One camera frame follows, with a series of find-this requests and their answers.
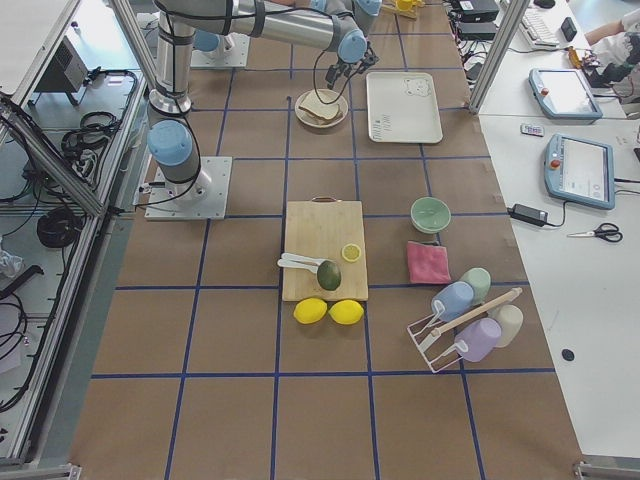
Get green cup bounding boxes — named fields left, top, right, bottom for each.
left=460, top=267, right=491, bottom=306

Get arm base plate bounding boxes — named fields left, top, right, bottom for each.
left=144, top=156, right=232, bottom=221
left=191, top=33, right=250, bottom=69

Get wooden cutting board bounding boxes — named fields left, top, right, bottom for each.
left=282, top=200, right=369, bottom=302

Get teach pendant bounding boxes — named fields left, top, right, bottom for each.
left=543, top=134, right=615, bottom=210
left=528, top=69, right=603, bottom=122

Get beige cup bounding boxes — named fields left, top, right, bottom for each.
left=488, top=304, right=524, bottom=348

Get aluminium frame post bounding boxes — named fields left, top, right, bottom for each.
left=468, top=0, right=529, bottom=114

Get white wire cup rack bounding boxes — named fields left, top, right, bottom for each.
left=406, top=287, right=523, bottom=374

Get whole lemon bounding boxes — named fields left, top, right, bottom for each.
left=293, top=298, right=328, bottom=325
left=328, top=299, right=364, bottom=325

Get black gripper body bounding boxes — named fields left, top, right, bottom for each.
left=329, top=42, right=378, bottom=78

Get wooden dish rack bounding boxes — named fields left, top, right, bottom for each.
left=381, top=0, right=425, bottom=20

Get pink cloth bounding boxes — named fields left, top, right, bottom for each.
left=406, top=241, right=451, bottom=285

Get black power adapter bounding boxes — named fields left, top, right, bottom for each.
left=456, top=22, right=498, bottom=41

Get light green bowl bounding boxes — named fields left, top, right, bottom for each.
left=410, top=197, right=451, bottom=234

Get cream bear tray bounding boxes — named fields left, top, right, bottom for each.
left=366, top=71, right=443, bottom=144

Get right whole lemon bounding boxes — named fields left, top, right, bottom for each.
left=328, top=299, right=364, bottom=325

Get avocado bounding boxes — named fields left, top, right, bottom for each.
left=316, top=260, right=342, bottom=291

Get near teach pendant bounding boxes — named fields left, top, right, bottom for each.
left=543, top=134, right=615, bottom=210

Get scissors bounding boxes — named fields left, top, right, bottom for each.
left=567, top=222, right=624, bottom=243

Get black computer box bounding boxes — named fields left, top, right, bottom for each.
left=450, top=0, right=499, bottom=23

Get yellow mug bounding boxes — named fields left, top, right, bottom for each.
left=395, top=0, right=414, bottom=12

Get purple cup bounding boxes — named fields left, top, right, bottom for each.
left=454, top=317, right=502, bottom=362

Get white bread slice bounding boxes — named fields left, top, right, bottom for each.
left=299, top=90, right=340, bottom=118

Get white round plate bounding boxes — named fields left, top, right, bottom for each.
left=294, top=89, right=349, bottom=129

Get small power brick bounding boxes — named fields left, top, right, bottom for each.
left=507, top=203, right=548, bottom=227

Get bread slice on plate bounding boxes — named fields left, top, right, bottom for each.
left=305, top=110, right=343, bottom=127

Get far teach pendant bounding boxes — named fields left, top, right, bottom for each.
left=528, top=69, right=603, bottom=122

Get blue cup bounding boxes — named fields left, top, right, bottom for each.
left=431, top=281, right=474, bottom=322

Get left whole lemon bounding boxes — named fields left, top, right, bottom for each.
left=293, top=298, right=328, bottom=325

